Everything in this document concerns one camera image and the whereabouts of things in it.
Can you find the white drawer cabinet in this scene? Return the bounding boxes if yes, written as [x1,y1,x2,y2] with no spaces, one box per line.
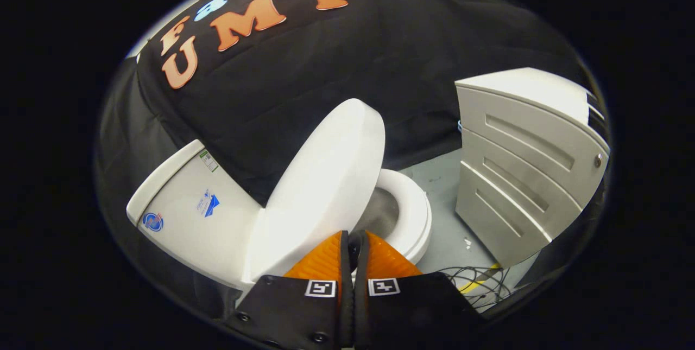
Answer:
[454,67,610,269]

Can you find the white toilet lid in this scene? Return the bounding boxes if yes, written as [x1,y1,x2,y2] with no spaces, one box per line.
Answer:
[243,98,387,285]

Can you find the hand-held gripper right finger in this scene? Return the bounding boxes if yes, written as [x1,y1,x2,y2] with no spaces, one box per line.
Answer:
[354,231,489,348]

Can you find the black backdrop cloth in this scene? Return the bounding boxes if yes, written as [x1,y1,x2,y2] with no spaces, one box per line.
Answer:
[93,0,598,321]

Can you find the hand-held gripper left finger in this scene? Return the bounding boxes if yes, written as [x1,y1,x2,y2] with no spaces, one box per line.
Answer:
[225,231,355,348]

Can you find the tangled black floor cables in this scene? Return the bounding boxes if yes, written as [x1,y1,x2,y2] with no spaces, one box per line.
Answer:
[436,265,514,310]

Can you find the yellow floor tape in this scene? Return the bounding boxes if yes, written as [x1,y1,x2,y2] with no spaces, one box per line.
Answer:
[458,263,501,294]

